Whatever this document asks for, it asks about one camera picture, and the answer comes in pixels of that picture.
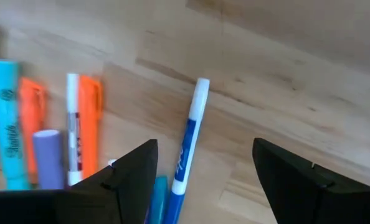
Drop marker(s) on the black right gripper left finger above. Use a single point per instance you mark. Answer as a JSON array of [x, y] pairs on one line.
[[135, 186]]

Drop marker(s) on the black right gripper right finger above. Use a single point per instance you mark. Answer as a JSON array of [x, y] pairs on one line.
[[297, 193]]

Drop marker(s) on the blue whiteboard marker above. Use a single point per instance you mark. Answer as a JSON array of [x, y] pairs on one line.
[[188, 140]]

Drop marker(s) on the orange highlighter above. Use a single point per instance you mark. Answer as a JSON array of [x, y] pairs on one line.
[[90, 124], [30, 124]]

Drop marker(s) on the red whiteboard marker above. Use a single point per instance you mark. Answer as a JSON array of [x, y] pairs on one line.
[[73, 124]]

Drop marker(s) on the lavender chunky marker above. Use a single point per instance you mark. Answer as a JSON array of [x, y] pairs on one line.
[[48, 161]]

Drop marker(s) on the teal chunky highlighter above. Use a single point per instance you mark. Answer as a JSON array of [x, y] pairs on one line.
[[4, 124]]

